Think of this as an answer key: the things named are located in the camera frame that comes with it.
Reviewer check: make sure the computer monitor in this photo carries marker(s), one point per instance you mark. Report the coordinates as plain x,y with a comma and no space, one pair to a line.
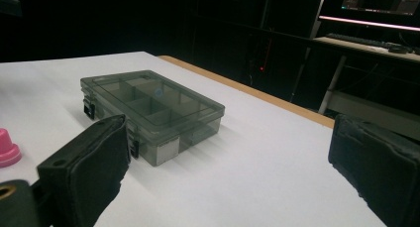
379,2

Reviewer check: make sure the pink plastic cap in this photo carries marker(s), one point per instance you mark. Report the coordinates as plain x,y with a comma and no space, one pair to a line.
6,151

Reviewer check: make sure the grey transparent compartment box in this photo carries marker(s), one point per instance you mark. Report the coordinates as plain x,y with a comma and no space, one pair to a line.
158,104

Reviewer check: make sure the black keyboard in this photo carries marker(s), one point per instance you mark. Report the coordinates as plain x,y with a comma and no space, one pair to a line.
356,40

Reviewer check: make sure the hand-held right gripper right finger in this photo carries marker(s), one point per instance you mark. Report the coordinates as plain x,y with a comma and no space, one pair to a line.
379,167

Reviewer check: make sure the black computer mouse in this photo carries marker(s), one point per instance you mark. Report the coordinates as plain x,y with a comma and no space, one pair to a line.
399,49

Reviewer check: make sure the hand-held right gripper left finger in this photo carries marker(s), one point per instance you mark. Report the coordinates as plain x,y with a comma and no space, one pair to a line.
82,167

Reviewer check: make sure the white metal frame desk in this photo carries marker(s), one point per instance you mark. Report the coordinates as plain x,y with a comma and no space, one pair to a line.
363,50

